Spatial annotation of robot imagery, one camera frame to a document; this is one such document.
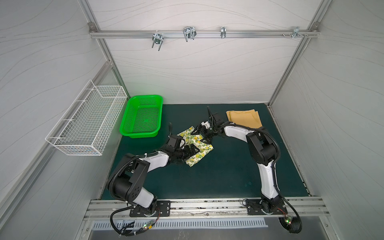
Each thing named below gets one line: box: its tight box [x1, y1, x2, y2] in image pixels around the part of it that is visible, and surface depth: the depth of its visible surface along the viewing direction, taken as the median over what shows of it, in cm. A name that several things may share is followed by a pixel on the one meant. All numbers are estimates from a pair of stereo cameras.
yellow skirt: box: [226, 109, 263, 129], surface depth 113 cm
